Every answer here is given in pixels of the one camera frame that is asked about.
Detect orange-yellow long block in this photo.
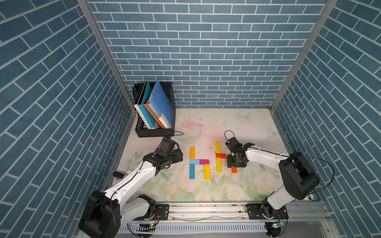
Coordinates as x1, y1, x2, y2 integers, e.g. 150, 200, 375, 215
190, 147, 195, 160

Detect red block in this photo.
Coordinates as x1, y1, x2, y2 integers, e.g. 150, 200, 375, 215
216, 153, 227, 159

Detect magenta block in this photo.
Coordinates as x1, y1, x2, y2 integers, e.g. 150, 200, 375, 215
199, 159, 209, 165

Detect white black book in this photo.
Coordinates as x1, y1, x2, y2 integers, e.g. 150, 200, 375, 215
134, 81, 150, 129

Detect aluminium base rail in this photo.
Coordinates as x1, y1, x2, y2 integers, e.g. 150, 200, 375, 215
86, 201, 331, 224

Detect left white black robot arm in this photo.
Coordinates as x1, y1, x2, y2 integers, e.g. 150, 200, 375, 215
78, 137, 183, 238

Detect black mesh book basket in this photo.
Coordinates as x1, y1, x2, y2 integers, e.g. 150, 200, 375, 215
133, 81, 176, 137

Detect teal book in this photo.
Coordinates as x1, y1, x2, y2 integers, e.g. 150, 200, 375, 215
135, 81, 158, 130

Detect orange spine book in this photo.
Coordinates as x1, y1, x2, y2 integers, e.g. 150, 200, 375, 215
144, 103, 165, 129

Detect light blue block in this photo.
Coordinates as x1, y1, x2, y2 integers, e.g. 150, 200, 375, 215
190, 159, 200, 165

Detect blue book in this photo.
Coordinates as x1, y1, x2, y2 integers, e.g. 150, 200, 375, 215
147, 81, 173, 129

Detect yellow long block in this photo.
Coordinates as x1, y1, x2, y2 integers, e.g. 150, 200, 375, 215
204, 164, 211, 180

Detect teal long block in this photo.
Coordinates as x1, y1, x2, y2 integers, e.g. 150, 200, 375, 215
189, 164, 195, 179

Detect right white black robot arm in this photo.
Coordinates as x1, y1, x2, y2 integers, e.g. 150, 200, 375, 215
225, 137, 320, 219

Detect white ribbed cable duct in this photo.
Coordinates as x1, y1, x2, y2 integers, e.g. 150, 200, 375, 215
120, 222, 267, 235

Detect lime yellow block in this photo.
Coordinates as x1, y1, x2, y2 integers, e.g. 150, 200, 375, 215
216, 158, 222, 173

